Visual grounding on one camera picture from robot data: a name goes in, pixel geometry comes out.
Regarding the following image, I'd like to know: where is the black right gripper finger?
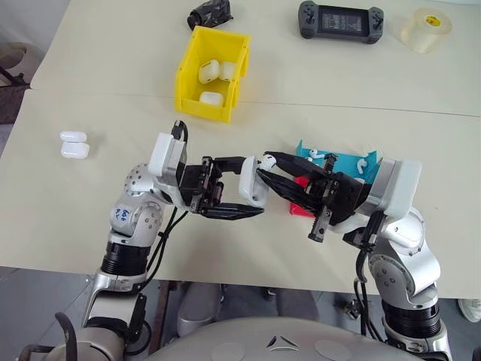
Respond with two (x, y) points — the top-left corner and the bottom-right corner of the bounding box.
(256, 169), (323, 218)
(264, 150), (328, 181)

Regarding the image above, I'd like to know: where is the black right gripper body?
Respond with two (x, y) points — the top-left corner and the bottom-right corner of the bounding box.
(305, 153), (366, 244)

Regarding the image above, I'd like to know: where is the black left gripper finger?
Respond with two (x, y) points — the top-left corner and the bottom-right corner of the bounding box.
(213, 156), (247, 176)
(200, 202), (265, 221)

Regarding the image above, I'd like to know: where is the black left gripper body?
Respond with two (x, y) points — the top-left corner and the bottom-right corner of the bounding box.
(179, 156), (225, 216)

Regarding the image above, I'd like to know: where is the white earbud case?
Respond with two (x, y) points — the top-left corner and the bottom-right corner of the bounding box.
(238, 156), (269, 208)
(197, 59), (221, 85)
(59, 129), (92, 160)
(198, 91), (225, 107)
(219, 61), (237, 82)

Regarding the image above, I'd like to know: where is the red plastic bin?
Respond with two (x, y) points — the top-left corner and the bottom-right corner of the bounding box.
(288, 175), (316, 219)

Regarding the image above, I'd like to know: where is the closed white earbud case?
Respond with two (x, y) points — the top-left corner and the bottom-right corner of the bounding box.
(198, 91), (225, 107)
(219, 61), (237, 82)
(197, 59), (221, 85)

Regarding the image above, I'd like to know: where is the yellow plastic bin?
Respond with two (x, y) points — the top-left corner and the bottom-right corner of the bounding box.
(174, 26), (252, 125)

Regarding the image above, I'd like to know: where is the teal plastic tray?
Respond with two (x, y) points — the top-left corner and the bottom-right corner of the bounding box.
(294, 139), (379, 186)

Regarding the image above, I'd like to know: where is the grey rounded shape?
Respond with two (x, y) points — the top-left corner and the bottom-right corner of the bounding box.
(176, 281), (223, 349)

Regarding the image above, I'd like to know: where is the brown table leg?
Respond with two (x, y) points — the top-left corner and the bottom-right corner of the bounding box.
(156, 280), (178, 349)

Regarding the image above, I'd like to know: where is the silver robot torso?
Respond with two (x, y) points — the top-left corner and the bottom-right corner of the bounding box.
(146, 317), (425, 361)

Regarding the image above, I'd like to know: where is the black handheld game console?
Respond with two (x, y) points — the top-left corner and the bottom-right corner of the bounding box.
(298, 0), (386, 46)

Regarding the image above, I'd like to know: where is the black crumpled bag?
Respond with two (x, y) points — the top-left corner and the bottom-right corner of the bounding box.
(186, 0), (235, 32)

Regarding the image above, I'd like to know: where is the white shoe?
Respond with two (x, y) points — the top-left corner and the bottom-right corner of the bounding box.
(457, 298), (481, 323)

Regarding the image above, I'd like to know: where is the clear tape roll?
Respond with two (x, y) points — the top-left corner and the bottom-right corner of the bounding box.
(399, 7), (453, 54)

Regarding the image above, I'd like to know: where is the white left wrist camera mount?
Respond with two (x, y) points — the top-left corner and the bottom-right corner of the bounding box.
(148, 132), (189, 180)

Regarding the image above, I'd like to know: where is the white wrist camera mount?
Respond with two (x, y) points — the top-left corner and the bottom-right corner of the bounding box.
(148, 132), (189, 180)
(366, 157), (424, 226)

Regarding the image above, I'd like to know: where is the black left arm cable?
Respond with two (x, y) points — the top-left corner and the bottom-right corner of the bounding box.
(129, 120), (190, 339)

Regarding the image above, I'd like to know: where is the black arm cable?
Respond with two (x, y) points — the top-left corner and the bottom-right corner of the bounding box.
(352, 211), (385, 339)
(129, 120), (190, 339)

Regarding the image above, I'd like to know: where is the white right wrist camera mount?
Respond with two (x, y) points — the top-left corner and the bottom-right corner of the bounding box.
(366, 157), (424, 226)

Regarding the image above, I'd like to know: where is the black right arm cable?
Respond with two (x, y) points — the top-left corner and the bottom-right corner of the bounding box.
(352, 211), (385, 339)

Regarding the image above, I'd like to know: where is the black curved shoulder cable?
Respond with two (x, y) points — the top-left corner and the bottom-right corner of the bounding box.
(53, 311), (79, 361)

